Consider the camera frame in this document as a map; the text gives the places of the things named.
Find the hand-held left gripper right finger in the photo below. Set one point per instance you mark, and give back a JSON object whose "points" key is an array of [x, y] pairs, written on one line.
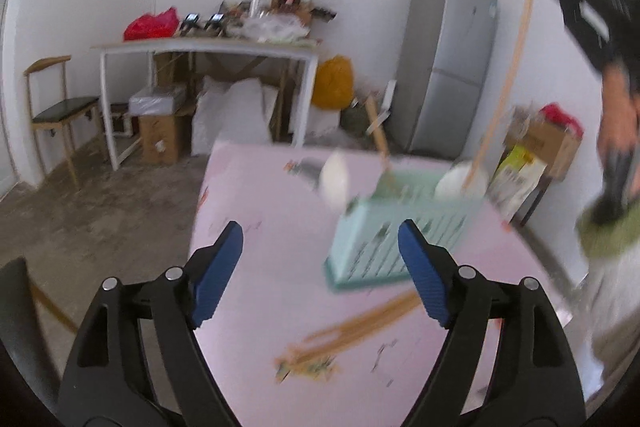
{"points": [[425, 277]]}

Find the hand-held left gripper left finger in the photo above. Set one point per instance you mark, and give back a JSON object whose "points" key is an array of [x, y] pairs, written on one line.
{"points": [[215, 277]]}

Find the teal perforated plastic basket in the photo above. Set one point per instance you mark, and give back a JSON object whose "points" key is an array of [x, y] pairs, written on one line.
{"points": [[370, 237]]}

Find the wooden chopstick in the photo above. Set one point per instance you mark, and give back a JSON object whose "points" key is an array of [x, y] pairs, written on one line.
{"points": [[378, 129], [507, 77], [370, 314], [340, 342]]}

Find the person's right forearm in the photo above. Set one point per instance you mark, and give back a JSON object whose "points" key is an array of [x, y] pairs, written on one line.
{"points": [[607, 239]]}

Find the person's right hand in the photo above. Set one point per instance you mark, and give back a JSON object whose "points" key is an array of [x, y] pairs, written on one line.
{"points": [[617, 112]]}

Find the red bag in box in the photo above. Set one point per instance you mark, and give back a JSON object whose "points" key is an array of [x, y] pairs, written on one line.
{"points": [[562, 117]]}

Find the large open cardboard box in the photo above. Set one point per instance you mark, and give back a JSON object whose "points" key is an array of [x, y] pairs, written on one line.
{"points": [[547, 149]]}

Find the yellow and white carton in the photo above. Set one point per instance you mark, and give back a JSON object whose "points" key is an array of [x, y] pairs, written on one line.
{"points": [[517, 179]]}

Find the silver refrigerator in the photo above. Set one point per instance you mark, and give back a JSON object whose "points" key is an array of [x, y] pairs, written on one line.
{"points": [[445, 62]]}

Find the small brown cardboard box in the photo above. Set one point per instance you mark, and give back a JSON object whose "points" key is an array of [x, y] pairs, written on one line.
{"points": [[160, 139]]}

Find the white woven sack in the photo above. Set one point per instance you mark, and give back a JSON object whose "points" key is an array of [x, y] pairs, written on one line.
{"points": [[230, 117]]}

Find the dark green bag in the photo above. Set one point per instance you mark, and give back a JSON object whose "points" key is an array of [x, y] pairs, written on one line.
{"points": [[355, 117]]}

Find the small toaster oven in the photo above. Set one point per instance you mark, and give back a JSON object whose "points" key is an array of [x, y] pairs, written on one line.
{"points": [[119, 119]]}

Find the plastic wrapped grey box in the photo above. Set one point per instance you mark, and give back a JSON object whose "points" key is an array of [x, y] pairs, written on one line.
{"points": [[156, 102]]}

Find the yellow bag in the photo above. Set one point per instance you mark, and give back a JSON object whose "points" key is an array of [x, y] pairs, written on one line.
{"points": [[332, 82]]}

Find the wooden chair with black seat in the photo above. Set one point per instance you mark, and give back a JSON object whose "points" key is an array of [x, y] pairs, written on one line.
{"points": [[60, 109]]}

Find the black device with screen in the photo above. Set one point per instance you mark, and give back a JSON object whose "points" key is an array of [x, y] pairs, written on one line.
{"points": [[190, 22], [215, 22]]}

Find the clear plastic bag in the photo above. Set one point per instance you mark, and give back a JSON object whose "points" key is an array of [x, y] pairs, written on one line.
{"points": [[272, 28]]}

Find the red plastic bag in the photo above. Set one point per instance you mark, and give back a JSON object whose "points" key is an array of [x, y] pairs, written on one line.
{"points": [[150, 26]]}

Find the pile of assorted clutter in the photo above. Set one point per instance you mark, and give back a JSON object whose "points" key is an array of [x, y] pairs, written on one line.
{"points": [[290, 4]]}

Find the white frame table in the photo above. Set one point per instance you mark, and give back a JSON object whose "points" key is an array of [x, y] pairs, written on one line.
{"points": [[200, 48]]}

